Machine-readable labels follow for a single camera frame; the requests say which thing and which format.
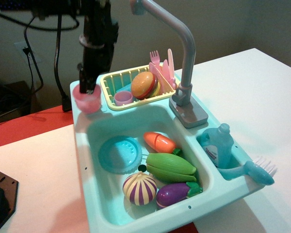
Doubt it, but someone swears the orange toy carrot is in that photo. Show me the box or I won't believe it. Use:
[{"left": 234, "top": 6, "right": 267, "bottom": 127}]
[{"left": 143, "top": 132, "right": 182, "bottom": 156}]

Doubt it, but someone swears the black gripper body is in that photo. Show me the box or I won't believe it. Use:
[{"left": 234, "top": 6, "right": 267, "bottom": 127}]
[{"left": 77, "top": 34, "right": 114, "bottom": 75}]

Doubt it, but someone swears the grey toy faucet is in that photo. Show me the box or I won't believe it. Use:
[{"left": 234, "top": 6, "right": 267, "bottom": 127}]
[{"left": 130, "top": 0, "right": 208, "bottom": 129}]

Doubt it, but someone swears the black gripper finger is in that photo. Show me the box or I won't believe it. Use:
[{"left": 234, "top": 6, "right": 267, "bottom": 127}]
[
  {"left": 86, "top": 74, "right": 98, "bottom": 95},
  {"left": 79, "top": 68, "right": 87, "bottom": 94}
]

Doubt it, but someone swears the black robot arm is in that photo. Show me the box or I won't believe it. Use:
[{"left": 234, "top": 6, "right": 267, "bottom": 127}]
[{"left": 30, "top": 0, "right": 119, "bottom": 94}]

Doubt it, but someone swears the large pink plastic cup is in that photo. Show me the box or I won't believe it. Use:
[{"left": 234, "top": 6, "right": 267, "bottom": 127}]
[{"left": 72, "top": 84, "right": 101, "bottom": 114}]

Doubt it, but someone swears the blue dish brush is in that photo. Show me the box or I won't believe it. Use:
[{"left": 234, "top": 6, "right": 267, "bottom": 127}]
[{"left": 218, "top": 157, "right": 277, "bottom": 186}]

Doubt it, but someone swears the pink cutlery holder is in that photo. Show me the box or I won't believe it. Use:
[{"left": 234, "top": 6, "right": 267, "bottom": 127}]
[{"left": 149, "top": 62, "right": 178, "bottom": 91}]

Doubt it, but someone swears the blue toy plate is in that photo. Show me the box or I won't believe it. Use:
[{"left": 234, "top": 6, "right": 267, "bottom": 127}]
[{"left": 98, "top": 135, "right": 142, "bottom": 174}]

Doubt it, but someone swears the green toy corn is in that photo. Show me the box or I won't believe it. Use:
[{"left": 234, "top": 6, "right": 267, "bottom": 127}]
[{"left": 146, "top": 153, "right": 197, "bottom": 183}]

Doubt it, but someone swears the black power cable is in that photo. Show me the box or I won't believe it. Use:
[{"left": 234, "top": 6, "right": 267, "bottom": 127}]
[{"left": 23, "top": 14, "right": 45, "bottom": 115}]

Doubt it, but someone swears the purple toy eggplant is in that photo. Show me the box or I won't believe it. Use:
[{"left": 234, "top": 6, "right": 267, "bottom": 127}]
[{"left": 156, "top": 182, "right": 203, "bottom": 209}]

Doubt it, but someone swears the teal toy sink unit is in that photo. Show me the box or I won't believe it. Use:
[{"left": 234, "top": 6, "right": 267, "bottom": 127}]
[{"left": 71, "top": 76, "right": 262, "bottom": 233}]

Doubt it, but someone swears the small pink plastic cup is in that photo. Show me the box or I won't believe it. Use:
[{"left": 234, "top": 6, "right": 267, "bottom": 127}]
[{"left": 114, "top": 91, "right": 133, "bottom": 106}]

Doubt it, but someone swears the blue dish soap bottle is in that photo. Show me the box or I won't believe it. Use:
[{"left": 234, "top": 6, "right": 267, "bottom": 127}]
[{"left": 199, "top": 123, "right": 234, "bottom": 169}]

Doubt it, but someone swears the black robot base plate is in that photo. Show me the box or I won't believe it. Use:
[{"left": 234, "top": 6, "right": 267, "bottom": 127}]
[{"left": 0, "top": 172, "right": 19, "bottom": 229}]

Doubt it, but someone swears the toy hamburger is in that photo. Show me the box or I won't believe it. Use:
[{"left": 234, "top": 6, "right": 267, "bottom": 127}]
[{"left": 130, "top": 71, "right": 161, "bottom": 100}]

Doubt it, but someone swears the pink toy fork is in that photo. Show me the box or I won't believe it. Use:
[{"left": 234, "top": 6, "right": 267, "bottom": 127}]
[{"left": 150, "top": 50, "right": 160, "bottom": 66}]

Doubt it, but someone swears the pink toy knife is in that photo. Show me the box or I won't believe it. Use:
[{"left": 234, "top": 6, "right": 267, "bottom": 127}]
[{"left": 167, "top": 49, "right": 175, "bottom": 78}]

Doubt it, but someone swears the yellow dish rack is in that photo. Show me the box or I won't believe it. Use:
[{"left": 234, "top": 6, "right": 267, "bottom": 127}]
[{"left": 100, "top": 65, "right": 175, "bottom": 111}]

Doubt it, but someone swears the striped toy onion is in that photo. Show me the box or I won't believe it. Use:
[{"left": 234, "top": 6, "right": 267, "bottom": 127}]
[{"left": 122, "top": 171, "right": 157, "bottom": 206}]

